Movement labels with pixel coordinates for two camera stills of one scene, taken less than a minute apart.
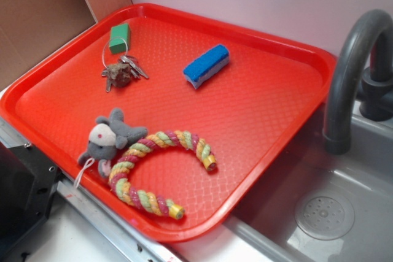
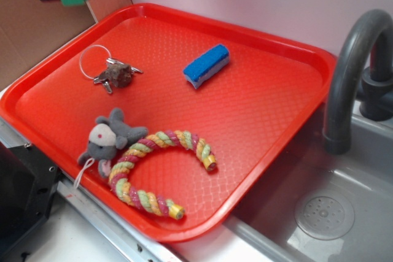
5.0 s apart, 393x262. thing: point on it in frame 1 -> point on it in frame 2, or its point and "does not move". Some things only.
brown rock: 119,74 does not move
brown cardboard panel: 42,7 does not move
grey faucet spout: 375,99 does not move
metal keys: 136,70 -> 96,63
